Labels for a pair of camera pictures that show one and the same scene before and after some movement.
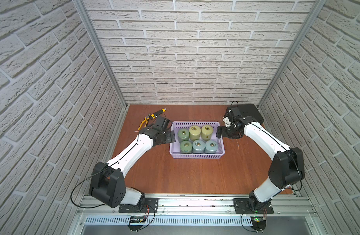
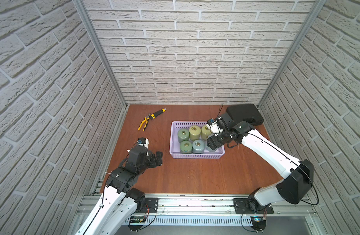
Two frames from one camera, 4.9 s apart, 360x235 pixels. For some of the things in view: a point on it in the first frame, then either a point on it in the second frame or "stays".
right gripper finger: (218, 131) → (210, 142)
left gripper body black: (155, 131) → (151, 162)
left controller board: (136, 219) stays
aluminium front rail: (193, 210) stays
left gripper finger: (170, 136) → (158, 163)
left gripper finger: (165, 124) → (159, 156)
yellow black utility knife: (155, 115) stays
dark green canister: (186, 147) stays
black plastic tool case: (250, 109) stays
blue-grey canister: (211, 147) stays
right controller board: (258, 223) stays
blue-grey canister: (198, 146) stays
